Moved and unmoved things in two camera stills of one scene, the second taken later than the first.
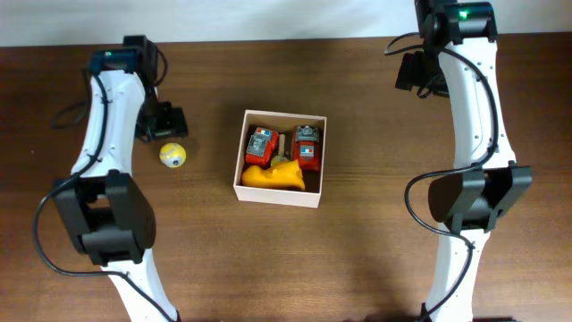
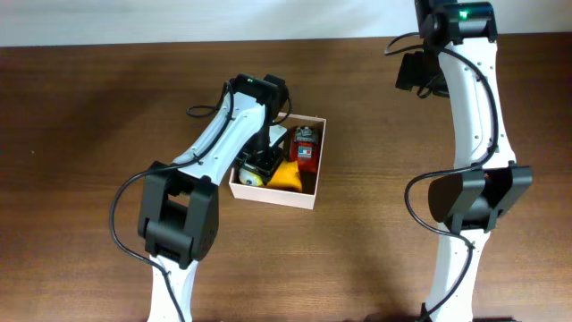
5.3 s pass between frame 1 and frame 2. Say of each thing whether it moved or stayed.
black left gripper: moved
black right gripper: stayed
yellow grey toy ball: moved
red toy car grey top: stayed
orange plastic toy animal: stayed
